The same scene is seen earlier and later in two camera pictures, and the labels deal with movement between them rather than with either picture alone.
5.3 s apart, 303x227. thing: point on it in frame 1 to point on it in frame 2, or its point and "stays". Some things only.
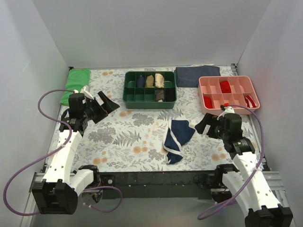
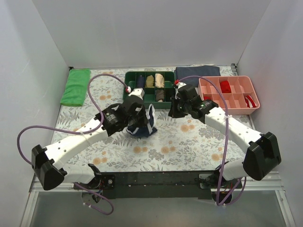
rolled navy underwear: (140, 82) stays
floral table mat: (132, 139) stays
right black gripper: (209, 127) to (176, 108)
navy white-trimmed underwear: (178, 132) to (147, 129)
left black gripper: (100, 111) to (141, 119)
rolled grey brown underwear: (159, 94) stays
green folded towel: (76, 80) stays
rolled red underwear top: (225, 87) stays
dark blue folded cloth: (188, 76) stays
